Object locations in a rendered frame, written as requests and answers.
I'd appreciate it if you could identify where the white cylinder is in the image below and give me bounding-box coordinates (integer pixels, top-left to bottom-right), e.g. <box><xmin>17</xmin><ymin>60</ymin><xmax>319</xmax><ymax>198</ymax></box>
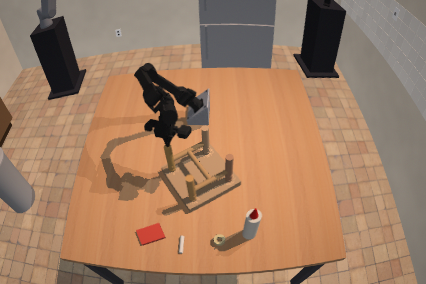
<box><xmin>179</xmin><ymin>236</ymin><xmax>184</xmax><ymax>253</ymax></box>

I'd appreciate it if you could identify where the red flat rectangular pad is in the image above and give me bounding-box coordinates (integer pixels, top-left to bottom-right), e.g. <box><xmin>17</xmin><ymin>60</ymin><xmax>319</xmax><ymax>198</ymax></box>
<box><xmin>136</xmin><ymin>223</ymin><xmax>166</xmax><ymax>246</ymax></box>

